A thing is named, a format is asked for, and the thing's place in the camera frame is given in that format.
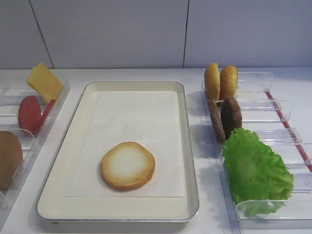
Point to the white metal tray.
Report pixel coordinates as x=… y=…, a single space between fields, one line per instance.
x=53 y=203

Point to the brown meat patty rear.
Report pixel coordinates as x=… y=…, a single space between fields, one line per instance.
x=231 y=116

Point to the golden bun slice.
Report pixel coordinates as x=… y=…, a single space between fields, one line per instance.
x=228 y=82
x=212 y=81

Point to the golden bun slice front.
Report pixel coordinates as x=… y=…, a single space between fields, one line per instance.
x=212 y=81

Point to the red tomato slice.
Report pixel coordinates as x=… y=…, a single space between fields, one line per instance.
x=29 y=114

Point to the toasted bread slice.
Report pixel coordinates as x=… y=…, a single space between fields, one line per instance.
x=127 y=166

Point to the clear acrylic right food rack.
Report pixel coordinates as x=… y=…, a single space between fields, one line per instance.
x=267 y=116

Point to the golden bun slice rear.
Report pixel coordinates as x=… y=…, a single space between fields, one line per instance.
x=228 y=82

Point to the green lettuce leaf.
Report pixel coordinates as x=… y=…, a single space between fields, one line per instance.
x=259 y=179

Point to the brown meat patty front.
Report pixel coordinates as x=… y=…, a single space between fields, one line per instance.
x=216 y=121

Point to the yellow cheese slice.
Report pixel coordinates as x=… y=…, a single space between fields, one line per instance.
x=45 y=82

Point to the clear acrylic left food rack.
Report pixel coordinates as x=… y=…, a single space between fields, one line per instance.
x=31 y=144

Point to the brown meat patty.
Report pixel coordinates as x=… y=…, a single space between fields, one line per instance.
x=231 y=116
x=216 y=121

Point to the white tray liner paper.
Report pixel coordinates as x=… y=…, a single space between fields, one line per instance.
x=146 y=118

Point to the brown bun left rack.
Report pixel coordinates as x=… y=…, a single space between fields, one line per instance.
x=10 y=158

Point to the clear acrylic food rack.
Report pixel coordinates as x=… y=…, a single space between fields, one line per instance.
x=267 y=116
x=31 y=144

